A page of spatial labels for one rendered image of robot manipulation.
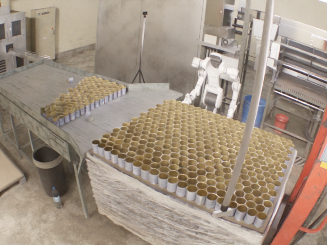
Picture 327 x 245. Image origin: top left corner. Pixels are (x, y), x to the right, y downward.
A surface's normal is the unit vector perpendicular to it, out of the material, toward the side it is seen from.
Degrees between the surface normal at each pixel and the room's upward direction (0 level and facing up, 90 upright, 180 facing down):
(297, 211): 90
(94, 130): 0
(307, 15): 90
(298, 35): 90
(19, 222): 0
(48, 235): 0
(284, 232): 90
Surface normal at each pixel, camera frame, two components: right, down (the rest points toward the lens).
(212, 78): -0.51, 0.68
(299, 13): -0.54, 0.38
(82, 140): 0.09, -0.86
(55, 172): 0.65, 0.48
